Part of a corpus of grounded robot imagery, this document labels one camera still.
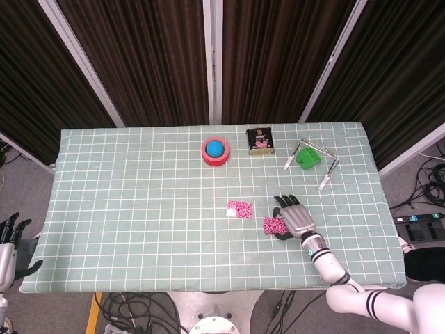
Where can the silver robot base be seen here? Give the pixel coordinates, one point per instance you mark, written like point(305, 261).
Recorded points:
point(215, 313)

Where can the black gold tin can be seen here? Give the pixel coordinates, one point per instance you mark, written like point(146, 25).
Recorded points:
point(260, 141)

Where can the green white checked tablecloth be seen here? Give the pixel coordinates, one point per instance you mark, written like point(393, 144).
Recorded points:
point(139, 208)

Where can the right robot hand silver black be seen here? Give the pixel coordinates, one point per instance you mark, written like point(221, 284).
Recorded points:
point(297, 219)

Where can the dark brown curtain panel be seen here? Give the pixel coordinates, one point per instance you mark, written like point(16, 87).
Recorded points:
point(34, 69)
point(400, 69)
point(146, 52)
point(278, 52)

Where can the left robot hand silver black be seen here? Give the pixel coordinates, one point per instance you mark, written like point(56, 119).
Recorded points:
point(7, 264)

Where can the green plastic toy block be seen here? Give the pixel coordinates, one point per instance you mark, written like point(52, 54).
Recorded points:
point(307, 158)

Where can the black foot pedal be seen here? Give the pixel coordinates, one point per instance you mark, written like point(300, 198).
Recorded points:
point(437, 230)
point(417, 232)

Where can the yellow floor tape strip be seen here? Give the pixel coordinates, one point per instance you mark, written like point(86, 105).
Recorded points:
point(94, 313)

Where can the aluminium frame bar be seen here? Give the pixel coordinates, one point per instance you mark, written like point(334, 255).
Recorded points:
point(24, 150)
point(413, 149)

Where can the aluminium frame post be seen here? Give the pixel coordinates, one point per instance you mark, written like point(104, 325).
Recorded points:
point(82, 62)
point(212, 52)
point(330, 64)

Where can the black padded seat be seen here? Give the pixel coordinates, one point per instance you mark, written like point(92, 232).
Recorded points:
point(426, 266)

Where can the red tape roll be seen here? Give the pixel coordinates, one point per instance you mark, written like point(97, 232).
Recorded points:
point(215, 163)

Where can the blue ball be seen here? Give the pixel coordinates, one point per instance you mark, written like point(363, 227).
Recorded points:
point(213, 149)

